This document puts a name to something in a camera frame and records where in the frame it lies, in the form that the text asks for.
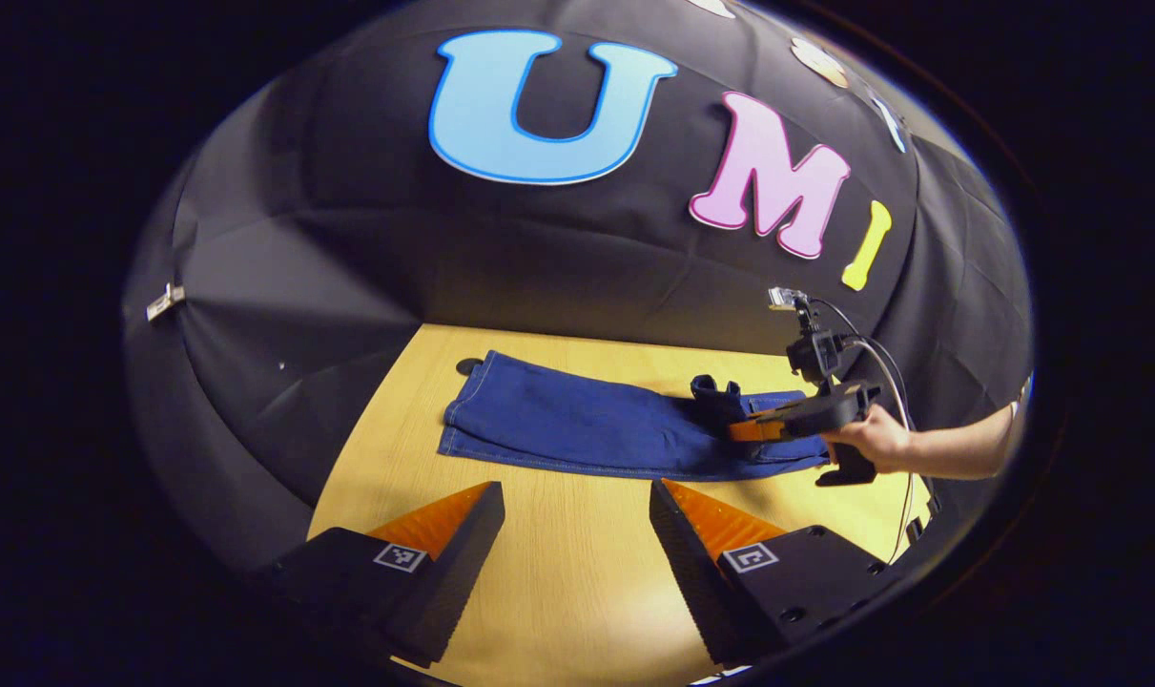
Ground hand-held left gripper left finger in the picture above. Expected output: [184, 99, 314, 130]
[253, 480, 506, 669]

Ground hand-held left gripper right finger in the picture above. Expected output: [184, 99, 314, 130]
[648, 477, 890, 667]

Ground blue denim jeans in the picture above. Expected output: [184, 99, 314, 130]
[437, 349, 831, 481]

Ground black backdrop cloth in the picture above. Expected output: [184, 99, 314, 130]
[124, 0, 1034, 573]

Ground white cloth clip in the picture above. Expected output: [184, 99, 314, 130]
[145, 283, 185, 323]

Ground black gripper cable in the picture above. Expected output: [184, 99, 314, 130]
[808, 298, 918, 564]

